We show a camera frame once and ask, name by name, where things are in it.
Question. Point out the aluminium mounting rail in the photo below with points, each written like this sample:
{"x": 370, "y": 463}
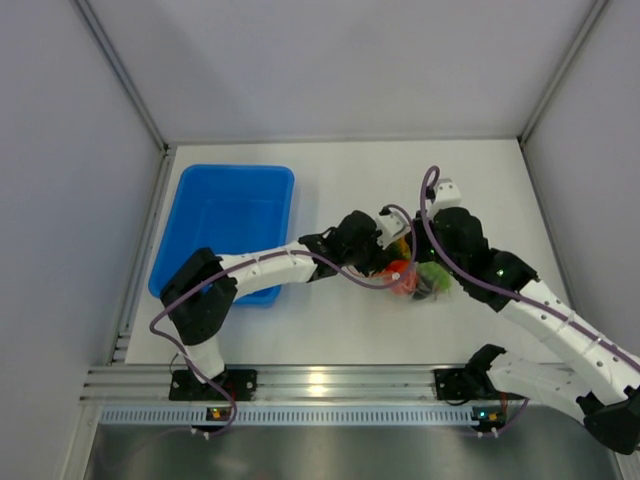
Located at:
{"x": 270, "y": 385}

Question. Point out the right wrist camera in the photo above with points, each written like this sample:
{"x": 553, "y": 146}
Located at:
{"x": 445, "y": 194}

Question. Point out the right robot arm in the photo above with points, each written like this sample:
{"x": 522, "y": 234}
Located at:
{"x": 597, "y": 383}

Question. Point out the fake red chili pepper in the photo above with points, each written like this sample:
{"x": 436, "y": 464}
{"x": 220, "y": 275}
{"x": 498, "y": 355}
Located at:
{"x": 402, "y": 276}

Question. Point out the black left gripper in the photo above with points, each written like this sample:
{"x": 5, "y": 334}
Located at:
{"x": 377, "y": 254}

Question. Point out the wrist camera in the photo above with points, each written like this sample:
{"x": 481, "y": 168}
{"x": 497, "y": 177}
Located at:
{"x": 445, "y": 194}
{"x": 392, "y": 223}

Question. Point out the slotted cable duct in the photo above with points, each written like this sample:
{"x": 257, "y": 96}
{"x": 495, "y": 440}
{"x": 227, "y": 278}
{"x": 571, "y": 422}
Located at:
{"x": 292, "y": 416}

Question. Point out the clear zip top bag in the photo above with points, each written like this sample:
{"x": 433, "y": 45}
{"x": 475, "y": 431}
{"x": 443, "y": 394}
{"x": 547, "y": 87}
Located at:
{"x": 376, "y": 280}

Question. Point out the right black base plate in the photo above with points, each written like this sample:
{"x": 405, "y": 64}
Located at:
{"x": 463, "y": 385}

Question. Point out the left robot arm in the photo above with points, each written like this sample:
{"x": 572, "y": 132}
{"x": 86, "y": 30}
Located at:
{"x": 202, "y": 291}

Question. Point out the fake dark eggplant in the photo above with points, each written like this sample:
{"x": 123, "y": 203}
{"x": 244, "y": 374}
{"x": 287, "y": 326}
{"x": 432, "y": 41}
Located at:
{"x": 424, "y": 291}

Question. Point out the fake green grapes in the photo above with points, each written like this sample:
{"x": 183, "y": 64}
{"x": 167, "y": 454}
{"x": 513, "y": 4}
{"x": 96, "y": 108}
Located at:
{"x": 432, "y": 272}

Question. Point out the blue plastic bin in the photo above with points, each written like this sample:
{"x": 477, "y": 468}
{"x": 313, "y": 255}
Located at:
{"x": 232, "y": 209}

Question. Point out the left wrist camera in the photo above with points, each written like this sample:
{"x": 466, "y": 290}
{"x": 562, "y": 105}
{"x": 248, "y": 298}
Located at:
{"x": 392, "y": 223}

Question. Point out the fake pineapple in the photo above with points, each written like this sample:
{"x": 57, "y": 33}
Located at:
{"x": 400, "y": 250}

